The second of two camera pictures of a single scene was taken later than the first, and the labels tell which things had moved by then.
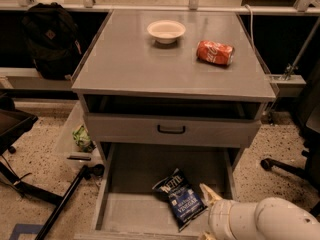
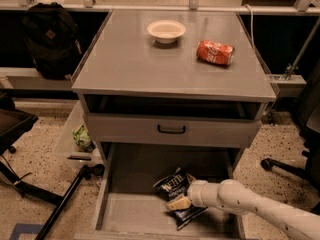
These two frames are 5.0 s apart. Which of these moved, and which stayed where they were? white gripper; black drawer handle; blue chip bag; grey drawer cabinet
Moved: white gripper
Stayed: grey drawer cabinet; blue chip bag; black drawer handle
